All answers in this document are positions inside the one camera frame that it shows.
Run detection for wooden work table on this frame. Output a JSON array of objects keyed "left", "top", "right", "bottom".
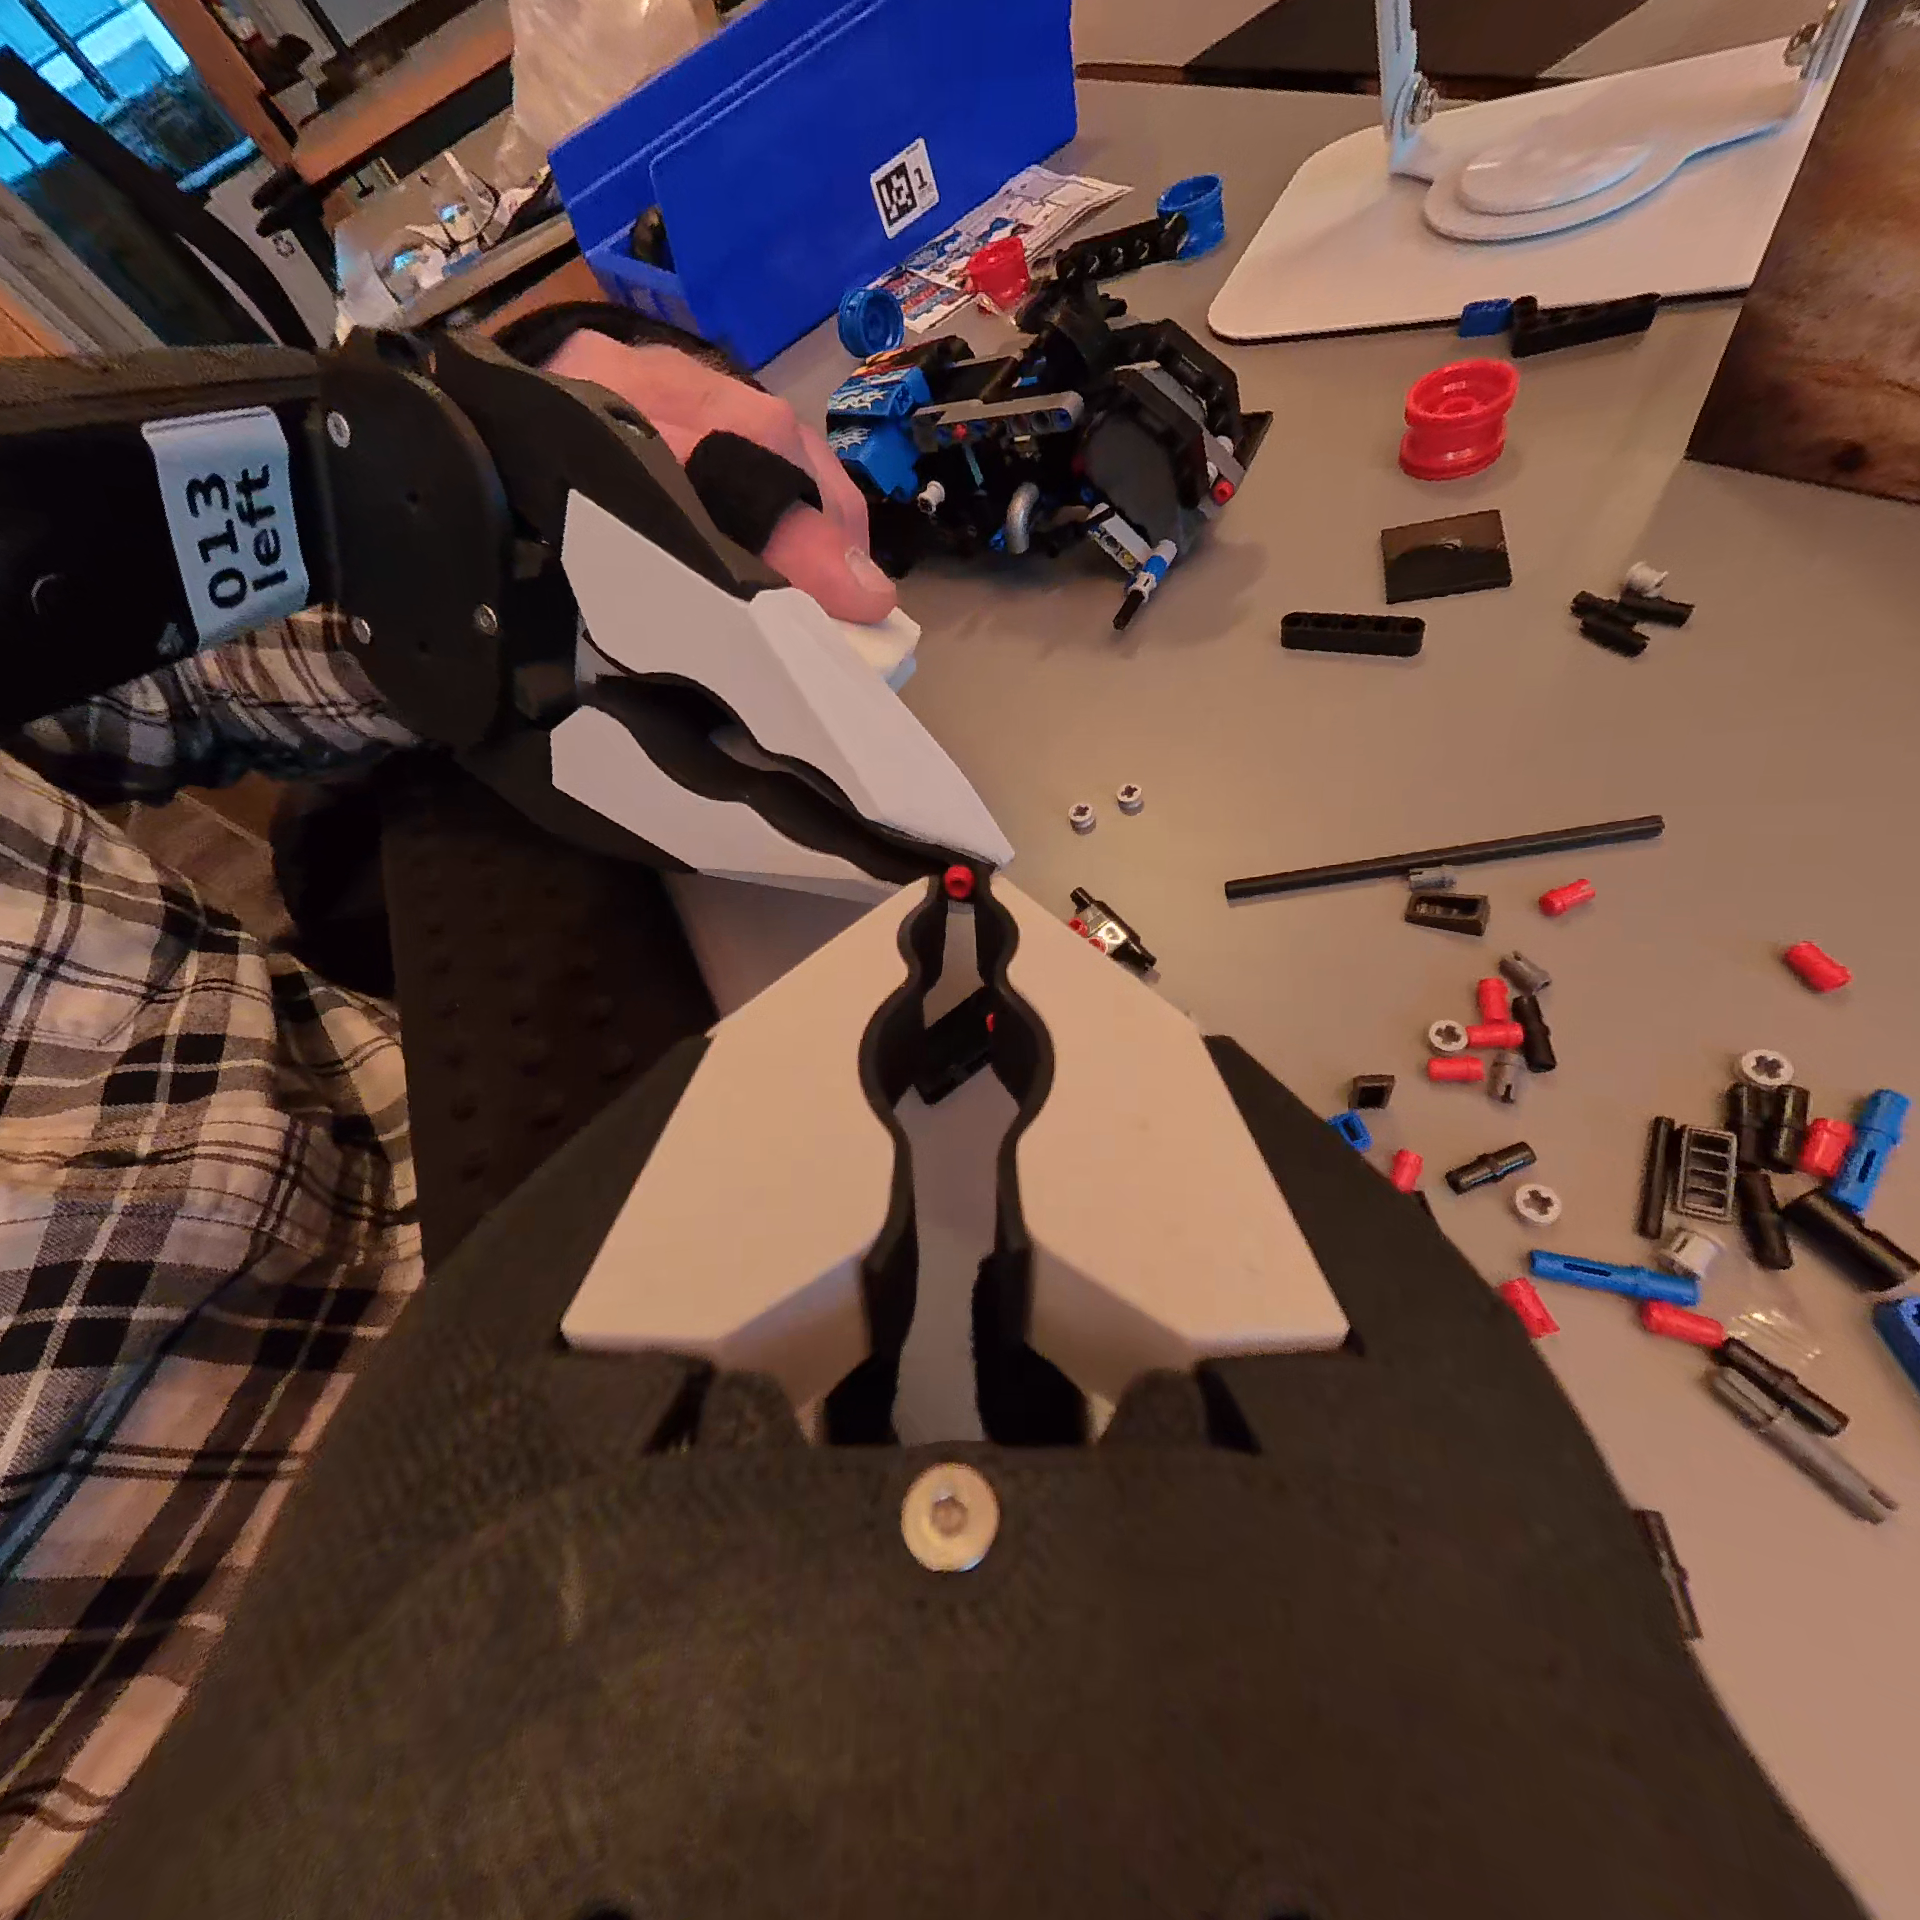
[{"left": 196, "top": 0, "right": 601, "bottom": 322}]

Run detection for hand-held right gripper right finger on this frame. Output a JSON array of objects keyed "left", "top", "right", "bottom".
[{"left": 966, "top": 874, "right": 1347, "bottom": 1447}]

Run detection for toy set box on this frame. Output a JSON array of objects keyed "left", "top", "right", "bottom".
[{"left": 1689, "top": 0, "right": 1920, "bottom": 503}]

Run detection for white book stand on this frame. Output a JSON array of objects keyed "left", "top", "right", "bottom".
[{"left": 1208, "top": 36, "right": 1838, "bottom": 347}]

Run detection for light grey desk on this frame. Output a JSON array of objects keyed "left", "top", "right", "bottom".
[{"left": 660, "top": 75, "right": 1920, "bottom": 1920}]

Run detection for person's left hand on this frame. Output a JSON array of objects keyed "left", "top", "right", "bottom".
[{"left": 546, "top": 330, "right": 902, "bottom": 626}]

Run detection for black square tile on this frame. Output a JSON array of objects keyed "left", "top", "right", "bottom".
[{"left": 1380, "top": 509, "right": 1515, "bottom": 603}]

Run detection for black blue toy car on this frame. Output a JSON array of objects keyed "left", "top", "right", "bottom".
[{"left": 827, "top": 172, "right": 1278, "bottom": 633}]

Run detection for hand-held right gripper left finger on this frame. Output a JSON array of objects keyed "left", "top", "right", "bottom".
[{"left": 566, "top": 883, "right": 966, "bottom": 1447}]

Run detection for glass pane window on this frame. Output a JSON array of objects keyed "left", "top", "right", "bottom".
[{"left": 0, "top": 0, "right": 258, "bottom": 189}]

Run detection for person's left forearm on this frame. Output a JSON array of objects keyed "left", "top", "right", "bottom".
[{"left": 17, "top": 603, "right": 436, "bottom": 797}]

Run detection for clear plastic bag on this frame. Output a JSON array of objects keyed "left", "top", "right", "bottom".
[{"left": 507, "top": 0, "right": 720, "bottom": 189}]

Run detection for white oval stand base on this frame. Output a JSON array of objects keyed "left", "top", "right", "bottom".
[{"left": 1416, "top": 108, "right": 1801, "bottom": 244}]

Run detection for blue storage bin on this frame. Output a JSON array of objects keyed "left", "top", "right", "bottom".
[{"left": 548, "top": 0, "right": 1082, "bottom": 377}]

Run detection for pile of small toy bricks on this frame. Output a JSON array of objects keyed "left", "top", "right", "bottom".
[{"left": 1324, "top": 955, "right": 1920, "bottom": 1637}]

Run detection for dark dimpled panel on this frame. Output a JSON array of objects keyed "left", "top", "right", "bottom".
[{"left": 277, "top": 763, "right": 720, "bottom": 1262}]

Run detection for black beam assembly red pins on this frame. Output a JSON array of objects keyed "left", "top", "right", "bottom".
[{"left": 907, "top": 885, "right": 1160, "bottom": 1106}]

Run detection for long black axle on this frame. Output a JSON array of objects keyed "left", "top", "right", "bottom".
[{"left": 1224, "top": 814, "right": 1667, "bottom": 905}]

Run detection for black desk mat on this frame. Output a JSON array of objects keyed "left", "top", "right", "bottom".
[{"left": 1185, "top": 0, "right": 1801, "bottom": 81}]

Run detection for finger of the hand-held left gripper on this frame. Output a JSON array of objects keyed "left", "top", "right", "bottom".
[
  {"left": 548, "top": 701, "right": 933, "bottom": 905},
  {"left": 558, "top": 486, "right": 1019, "bottom": 871}
]

